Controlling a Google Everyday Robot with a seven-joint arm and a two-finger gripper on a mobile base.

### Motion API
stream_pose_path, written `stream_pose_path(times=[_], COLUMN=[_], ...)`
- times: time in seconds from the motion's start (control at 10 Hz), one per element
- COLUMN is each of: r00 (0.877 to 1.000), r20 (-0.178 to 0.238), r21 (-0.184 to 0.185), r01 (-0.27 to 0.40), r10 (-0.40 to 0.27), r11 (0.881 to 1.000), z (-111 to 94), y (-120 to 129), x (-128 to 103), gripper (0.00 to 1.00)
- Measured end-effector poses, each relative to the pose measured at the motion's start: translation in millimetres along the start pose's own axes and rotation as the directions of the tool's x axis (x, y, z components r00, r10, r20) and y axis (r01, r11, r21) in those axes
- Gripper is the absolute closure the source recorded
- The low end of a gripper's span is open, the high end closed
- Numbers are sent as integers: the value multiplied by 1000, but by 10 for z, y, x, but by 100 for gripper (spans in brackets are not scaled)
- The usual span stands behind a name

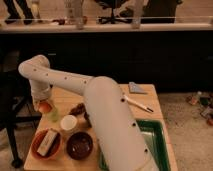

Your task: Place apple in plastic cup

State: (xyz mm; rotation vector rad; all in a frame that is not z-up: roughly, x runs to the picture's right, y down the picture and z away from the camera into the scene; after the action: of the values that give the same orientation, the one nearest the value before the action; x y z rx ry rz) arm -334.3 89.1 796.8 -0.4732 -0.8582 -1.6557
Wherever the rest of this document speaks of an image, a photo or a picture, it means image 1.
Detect clear gripper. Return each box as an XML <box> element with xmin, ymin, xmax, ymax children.
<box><xmin>33</xmin><ymin>99</ymin><xmax>53</xmax><ymax>113</ymax></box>

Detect white box in bowl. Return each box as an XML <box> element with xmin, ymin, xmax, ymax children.
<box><xmin>37</xmin><ymin>129</ymin><xmax>57</xmax><ymax>156</ymax></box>

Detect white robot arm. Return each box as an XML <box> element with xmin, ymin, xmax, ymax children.
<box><xmin>18</xmin><ymin>55</ymin><xmax>157</xmax><ymax>171</ymax></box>

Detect white round container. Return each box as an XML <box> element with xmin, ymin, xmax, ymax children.
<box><xmin>60</xmin><ymin>115</ymin><xmax>78</xmax><ymax>133</ymax></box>

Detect small metal cup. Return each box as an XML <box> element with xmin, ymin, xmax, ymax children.
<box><xmin>84</xmin><ymin>112</ymin><xmax>91</xmax><ymax>127</ymax></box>

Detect red apple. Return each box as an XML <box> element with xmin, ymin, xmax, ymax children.
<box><xmin>38</xmin><ymin>102</ymin><xmax>52</xmax><ymax>113</ymax></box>

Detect grey folded cloth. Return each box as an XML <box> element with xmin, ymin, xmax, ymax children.
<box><xmin>129</xmin><ymin>82</ymin><xmax>146</xmax><ymax>94</ymax></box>

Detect dark red grapes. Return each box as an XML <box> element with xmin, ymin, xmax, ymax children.
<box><xmin>70</xmin><ymin>103</ymin><xmax>86</xmax><ymax>116</ymax></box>

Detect green plastic tray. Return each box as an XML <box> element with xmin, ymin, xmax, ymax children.
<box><xmin>98</xmin><ymin>120</ymin><xmax>171</xmax><ymax>171</ymax></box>

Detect black office chair background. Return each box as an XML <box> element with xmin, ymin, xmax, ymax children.
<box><xmin>94</xmin><ymin>0</ymin><xmax>128</xmax><ymax>24</ymax></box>

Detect dark red bowl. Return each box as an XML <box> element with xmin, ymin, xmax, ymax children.
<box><xmin>66</xmin><ymin>132</ymin><xmax>93</xmax><ymax>160</ymax></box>

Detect green plastic cup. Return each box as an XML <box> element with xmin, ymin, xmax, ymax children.
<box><xmin>47</xmin><ymin>108</ymin><xmax>59</xmax><ymax>122</ymax></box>

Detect orange bowl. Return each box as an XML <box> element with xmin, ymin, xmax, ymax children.
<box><xmin>30</xmin><ymin>130</ymin><xmax>61</xmax><ymax>160</ymax></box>

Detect black office chair left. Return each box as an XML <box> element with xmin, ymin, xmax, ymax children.
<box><xmin>0</xmin><ymin>49</ymin><xmax>41</xmax><ymax>168</ymax></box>

